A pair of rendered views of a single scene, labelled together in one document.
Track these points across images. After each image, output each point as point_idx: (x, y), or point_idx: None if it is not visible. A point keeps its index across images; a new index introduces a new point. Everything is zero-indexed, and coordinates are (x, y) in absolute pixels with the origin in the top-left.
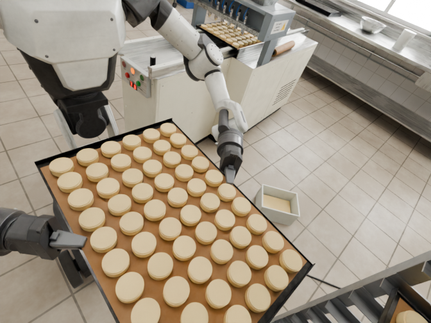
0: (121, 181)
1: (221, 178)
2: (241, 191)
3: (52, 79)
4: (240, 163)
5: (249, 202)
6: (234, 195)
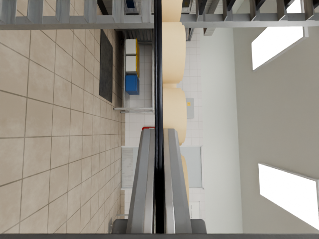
0: None
1: (185, 165)
2: (162, 78)
3: None
4: (276, 235)
5: (185, 33)
6: (182, 90)
